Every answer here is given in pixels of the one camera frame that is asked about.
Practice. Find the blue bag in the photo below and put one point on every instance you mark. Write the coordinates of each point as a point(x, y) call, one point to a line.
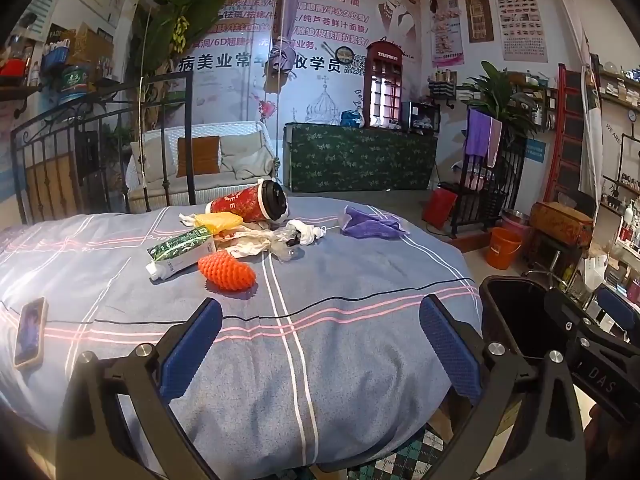
point(352, 119)

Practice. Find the green checkered floor mat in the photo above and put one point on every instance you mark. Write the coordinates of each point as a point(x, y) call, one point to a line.
point(400, 460)

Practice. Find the black plastic trash bin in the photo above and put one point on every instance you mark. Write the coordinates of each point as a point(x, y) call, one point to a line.
point(510, 310)

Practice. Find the white wicker swing sofa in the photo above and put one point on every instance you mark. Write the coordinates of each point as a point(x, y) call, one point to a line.
point(200, 195)

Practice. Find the clear plastic bag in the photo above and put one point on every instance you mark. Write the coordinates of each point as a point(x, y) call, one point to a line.
point(285, 249)

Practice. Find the red paper cup black lid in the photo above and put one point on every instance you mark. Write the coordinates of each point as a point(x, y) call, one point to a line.
point(240, 205)

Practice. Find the green floral covered counter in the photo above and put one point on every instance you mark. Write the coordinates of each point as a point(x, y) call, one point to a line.
point(360, 160)

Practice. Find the purple hanging decoration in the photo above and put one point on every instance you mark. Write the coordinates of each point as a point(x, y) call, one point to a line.
point(280, 57)

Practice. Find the smartphone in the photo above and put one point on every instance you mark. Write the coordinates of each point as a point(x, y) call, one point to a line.
point(30, 332)

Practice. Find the black metal rack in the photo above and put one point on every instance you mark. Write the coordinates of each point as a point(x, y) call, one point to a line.
point(510, 180)

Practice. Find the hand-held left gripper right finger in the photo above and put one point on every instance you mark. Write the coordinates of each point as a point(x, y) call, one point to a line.
point(447, 347)

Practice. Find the brown patterned case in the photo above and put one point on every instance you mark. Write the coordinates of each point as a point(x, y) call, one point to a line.
point(562, 221)

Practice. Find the orange juice plastic bottle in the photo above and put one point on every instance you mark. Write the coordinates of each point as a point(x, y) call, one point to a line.
point(220, 221)

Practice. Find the orange foam fruit net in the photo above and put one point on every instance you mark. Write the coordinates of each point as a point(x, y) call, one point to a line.
point(227, 271)

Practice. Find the brown tower wall poster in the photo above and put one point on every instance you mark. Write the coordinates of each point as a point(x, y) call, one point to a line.
point(477, 7)

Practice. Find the grey striped bed sheet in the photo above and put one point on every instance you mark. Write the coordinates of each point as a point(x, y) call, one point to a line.
point(310, 360)

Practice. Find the black iron bed frame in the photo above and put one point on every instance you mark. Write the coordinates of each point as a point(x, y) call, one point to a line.
point(190, 135)

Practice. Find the metal basin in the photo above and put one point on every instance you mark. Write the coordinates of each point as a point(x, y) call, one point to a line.
point(516, 216)

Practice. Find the purple towel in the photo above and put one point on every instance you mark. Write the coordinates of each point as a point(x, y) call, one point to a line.
point(477, 132)

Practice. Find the purple snack packet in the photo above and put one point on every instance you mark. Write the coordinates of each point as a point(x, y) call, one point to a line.
point(370, 225)

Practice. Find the orange bucket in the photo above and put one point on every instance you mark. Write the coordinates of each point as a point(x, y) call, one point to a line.
point(504, 250)

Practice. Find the beige cushion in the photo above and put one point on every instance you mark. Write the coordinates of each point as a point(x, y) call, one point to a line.
point(245, 157)
point(155, 160)

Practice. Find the crumpled white napkin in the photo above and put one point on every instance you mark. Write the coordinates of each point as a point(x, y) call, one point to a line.
point(245, 245)

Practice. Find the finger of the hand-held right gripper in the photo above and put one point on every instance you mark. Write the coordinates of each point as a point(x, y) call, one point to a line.
point(565, 312)
point(616, 310)

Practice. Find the pink beauty wall poster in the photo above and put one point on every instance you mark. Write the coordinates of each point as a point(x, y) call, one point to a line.
point(446, 22)

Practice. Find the orange cushion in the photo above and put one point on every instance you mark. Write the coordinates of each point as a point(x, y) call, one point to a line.
point(199, 156)

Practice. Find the large printed wall poster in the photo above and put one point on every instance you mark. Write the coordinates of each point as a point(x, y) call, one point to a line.
point(325, 35)

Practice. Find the eyebrow chart wall poster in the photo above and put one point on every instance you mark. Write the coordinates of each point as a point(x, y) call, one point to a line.
point(515, 15)

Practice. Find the green white carton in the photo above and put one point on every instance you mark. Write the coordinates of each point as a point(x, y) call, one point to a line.
point(180, 252)

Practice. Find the crumpled white face mask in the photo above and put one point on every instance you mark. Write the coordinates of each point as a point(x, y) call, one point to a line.
point(309, 232)

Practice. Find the crumpled white tissue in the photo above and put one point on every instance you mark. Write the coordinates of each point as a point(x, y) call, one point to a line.
point(189, 219)

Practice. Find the red ladder shelf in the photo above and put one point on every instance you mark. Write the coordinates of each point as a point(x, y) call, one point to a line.
point(562, 130)

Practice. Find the green round tub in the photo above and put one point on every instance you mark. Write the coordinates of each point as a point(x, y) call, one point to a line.
point(75, 80)

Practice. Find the black wall basket shelf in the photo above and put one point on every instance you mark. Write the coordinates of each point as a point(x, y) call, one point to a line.
point(442, 87)

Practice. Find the green potted plant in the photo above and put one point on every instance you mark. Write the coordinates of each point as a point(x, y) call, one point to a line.
point(500, 95)

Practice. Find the black display box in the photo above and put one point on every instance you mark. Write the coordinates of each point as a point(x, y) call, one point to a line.
point(422, 117)

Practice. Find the pink towel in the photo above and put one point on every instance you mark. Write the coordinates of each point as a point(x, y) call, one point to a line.
point(495, 142)

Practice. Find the red bag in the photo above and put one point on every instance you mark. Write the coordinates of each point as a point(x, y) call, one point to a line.
point(440, 208)

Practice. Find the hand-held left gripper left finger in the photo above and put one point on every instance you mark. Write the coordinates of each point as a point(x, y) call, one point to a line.
point(192, 347)

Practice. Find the red telephone booth cabinet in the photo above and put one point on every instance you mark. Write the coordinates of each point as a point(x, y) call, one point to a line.
point(372, 85)

